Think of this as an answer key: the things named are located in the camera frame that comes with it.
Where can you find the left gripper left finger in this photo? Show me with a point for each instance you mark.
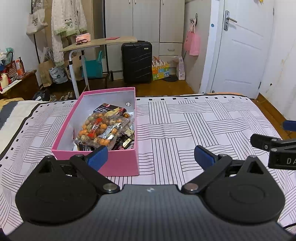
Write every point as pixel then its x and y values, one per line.
pixel 89 166

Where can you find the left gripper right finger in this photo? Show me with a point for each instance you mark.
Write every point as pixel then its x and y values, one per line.
pixel 213 165

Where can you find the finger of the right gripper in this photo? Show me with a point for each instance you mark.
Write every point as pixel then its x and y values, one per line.
pixel 289 125

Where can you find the pink cardboard box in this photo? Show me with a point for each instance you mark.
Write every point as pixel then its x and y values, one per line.
pixel 119 162

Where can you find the coated peanuts bag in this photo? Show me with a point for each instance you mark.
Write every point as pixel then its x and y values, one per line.
pixel 101 130

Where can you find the black cracker packet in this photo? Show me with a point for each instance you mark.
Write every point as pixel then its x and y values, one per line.
pixel 111 109

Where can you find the patterned bed sheet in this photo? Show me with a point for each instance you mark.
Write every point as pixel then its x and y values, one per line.
pixel 168 130

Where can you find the white patterned bag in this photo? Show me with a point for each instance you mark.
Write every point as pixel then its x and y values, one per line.
pixel 180 69

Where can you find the teal shopping bag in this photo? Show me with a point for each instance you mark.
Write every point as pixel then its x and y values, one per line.
pixel 94 68

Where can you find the wooden nightstand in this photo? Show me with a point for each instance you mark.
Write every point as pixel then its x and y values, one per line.
pixel 24 88

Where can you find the white door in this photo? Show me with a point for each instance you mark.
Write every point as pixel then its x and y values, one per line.
pixel 246 35

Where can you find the colourful gift box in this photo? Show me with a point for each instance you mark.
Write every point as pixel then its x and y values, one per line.
pixel 160 69

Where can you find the wooden side table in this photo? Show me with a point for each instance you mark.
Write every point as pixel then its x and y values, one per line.
pixel 89 49

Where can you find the black suitcase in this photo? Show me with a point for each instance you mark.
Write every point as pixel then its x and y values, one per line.
pixel 137 62

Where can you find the pink hanging bag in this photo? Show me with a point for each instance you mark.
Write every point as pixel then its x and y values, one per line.
pixel 192 42

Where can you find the hanging white cardigan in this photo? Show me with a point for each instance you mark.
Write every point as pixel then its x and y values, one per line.
pixel 67 19

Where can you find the white wardrobe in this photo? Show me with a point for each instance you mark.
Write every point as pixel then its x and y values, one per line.
pixel 159 22

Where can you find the canvas tote bag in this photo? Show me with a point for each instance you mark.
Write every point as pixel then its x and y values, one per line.
pixel 36 18

